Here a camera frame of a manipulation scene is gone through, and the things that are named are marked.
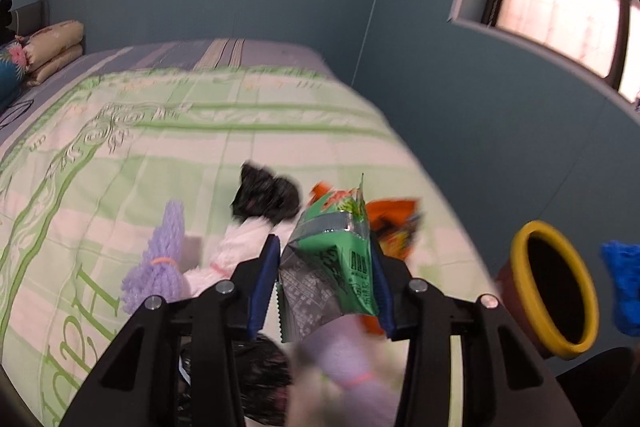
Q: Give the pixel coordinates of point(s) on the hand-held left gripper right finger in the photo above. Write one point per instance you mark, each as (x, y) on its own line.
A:
(379, 279)

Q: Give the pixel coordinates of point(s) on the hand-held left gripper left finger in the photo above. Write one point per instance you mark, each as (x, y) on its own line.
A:
(264, 279)

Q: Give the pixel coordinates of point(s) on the white tissue bundle pink band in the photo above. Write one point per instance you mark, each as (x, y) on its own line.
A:
(235, 247)

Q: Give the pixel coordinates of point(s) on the green snack packet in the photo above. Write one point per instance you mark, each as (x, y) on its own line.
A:
(325, 247)

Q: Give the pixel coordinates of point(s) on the brown bin with yellow rim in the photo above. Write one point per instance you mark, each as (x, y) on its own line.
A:
(555, 289)

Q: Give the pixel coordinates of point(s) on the orange snack packet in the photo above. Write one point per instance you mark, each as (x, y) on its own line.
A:
(395, 222)

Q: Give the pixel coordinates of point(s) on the crumpled black plastic bag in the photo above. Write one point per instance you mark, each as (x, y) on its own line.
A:
(265, 197)
(265, 377)

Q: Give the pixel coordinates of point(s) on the pale purple foam net bundle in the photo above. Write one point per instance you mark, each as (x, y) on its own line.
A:
(340, 357)

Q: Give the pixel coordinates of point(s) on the green plaid blanket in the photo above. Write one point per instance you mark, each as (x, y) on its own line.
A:
(250, 132)

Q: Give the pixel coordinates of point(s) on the beige floral pillow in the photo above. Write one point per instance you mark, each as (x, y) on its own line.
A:
(52, 49)

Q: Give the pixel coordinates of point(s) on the blue floral pillow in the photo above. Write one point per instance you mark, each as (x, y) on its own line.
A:
(10, 72)

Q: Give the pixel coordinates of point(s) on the grey headboard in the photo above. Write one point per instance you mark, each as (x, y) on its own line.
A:
(32, 14)

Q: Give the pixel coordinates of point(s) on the black object beside headboard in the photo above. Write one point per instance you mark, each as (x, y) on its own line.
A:
(5, 14)

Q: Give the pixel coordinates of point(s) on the window with dark frame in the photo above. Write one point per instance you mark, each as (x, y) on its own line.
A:
(550, 7)

